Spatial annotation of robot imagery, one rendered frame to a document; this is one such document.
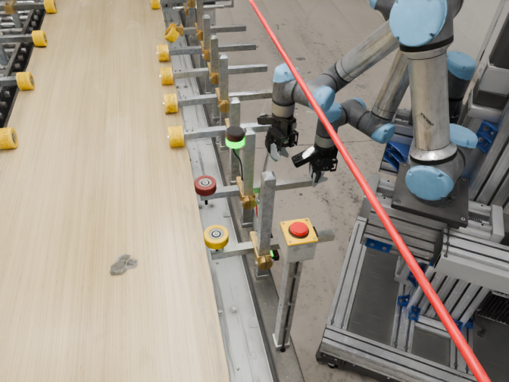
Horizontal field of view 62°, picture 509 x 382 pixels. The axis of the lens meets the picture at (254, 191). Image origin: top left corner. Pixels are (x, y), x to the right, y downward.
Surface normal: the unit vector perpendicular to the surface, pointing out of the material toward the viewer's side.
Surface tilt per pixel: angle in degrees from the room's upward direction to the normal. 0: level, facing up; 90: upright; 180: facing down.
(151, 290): 0
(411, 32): 83
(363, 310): 0
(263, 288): 0
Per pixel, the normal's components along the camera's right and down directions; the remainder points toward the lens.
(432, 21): -0.62, 0.42
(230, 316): 0.04, -0.73
